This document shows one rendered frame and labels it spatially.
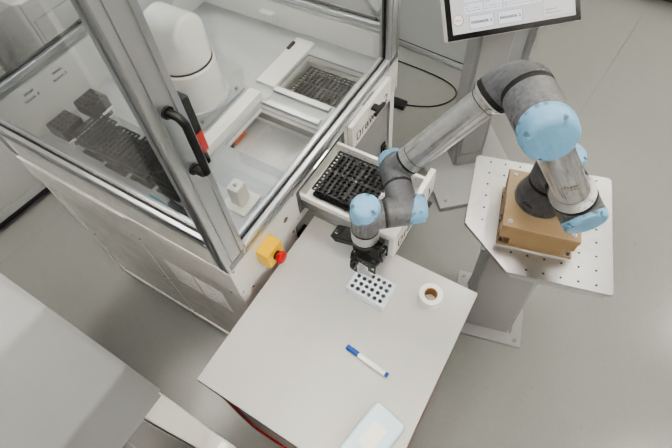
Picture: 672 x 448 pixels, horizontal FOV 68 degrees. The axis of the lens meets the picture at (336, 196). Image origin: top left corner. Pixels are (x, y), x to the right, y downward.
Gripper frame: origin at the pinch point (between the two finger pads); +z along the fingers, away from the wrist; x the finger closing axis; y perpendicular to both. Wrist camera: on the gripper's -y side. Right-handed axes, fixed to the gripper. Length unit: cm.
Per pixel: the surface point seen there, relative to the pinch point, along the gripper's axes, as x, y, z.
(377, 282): -1.0, 6.5, 1.6
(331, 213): 8.7, -15.7, -5.9
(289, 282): -13.5, -17.6, 5.4
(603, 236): 51, 58, 5
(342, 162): 25.9, -22.4, -8.6
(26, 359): -63, -3, -80
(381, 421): -33.7, 26.7, 1.0
